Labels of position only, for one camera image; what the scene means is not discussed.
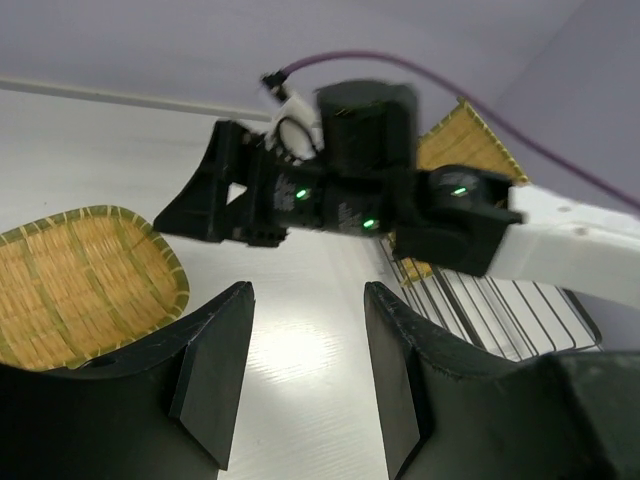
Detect black wire dish rack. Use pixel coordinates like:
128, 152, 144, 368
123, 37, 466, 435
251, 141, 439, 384
378, 240, 602, 361

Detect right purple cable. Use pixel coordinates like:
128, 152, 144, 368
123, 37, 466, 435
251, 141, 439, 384
279, 49, 640, 214

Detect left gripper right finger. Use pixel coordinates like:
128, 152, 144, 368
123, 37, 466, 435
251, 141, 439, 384
364, 282, 639, 479

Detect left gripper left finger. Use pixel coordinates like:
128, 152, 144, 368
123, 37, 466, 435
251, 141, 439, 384
1, 282, 255, 479

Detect square bamboo tray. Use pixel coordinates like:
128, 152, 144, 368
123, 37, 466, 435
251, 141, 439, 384
390, 98, 528, 277

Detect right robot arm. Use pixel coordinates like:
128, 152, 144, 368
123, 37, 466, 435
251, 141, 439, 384
153, 80, 639, 307

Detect rounded bamboo tray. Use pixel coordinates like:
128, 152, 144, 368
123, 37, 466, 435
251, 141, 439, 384
1, 205, 190, 371

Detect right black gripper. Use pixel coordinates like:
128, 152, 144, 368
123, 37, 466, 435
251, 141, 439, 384
153, 122, 323, 248

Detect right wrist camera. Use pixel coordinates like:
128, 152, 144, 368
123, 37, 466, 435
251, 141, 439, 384
260, 71, 319, 165

